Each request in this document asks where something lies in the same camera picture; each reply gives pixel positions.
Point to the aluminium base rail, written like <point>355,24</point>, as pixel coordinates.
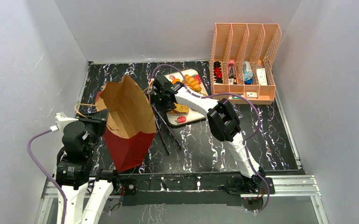
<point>284,185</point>

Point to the metal tongs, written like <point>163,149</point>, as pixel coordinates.
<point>162,125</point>

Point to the tan round fake bread slice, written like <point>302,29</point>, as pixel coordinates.
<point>178,108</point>

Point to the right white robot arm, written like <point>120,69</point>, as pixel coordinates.
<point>224,126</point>

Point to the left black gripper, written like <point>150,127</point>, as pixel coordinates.
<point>99,118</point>

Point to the pink tube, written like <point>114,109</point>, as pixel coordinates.
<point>232,72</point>

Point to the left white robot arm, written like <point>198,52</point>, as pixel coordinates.
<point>73,178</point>

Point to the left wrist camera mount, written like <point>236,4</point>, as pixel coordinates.
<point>61,120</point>

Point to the small white card box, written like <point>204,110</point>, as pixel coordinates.
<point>251,95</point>

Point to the small striped fake croissant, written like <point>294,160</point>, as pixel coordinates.
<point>192,83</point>

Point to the strawberry print tray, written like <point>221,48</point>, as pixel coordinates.
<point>177,119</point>

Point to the red brown paper bag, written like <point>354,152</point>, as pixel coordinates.
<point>130,127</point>

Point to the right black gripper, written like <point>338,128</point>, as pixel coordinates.
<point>158,95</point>

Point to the peach desk organizer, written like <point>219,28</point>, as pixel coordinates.
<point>241,62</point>

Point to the red black bottle stack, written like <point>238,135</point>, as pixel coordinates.
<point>218,72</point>

